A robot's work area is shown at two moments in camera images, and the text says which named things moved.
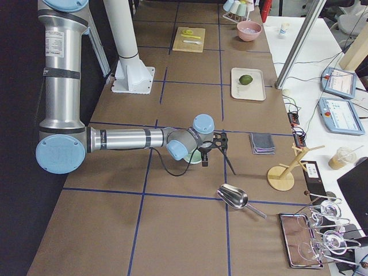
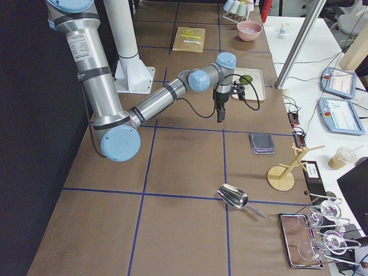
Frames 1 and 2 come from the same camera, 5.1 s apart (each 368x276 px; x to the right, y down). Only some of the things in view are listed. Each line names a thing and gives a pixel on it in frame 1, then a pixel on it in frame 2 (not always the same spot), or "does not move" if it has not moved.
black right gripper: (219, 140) → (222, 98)
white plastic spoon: (198, 42) does not move
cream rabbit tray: (255, 91) does not move
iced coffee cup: (344, 157) does not move
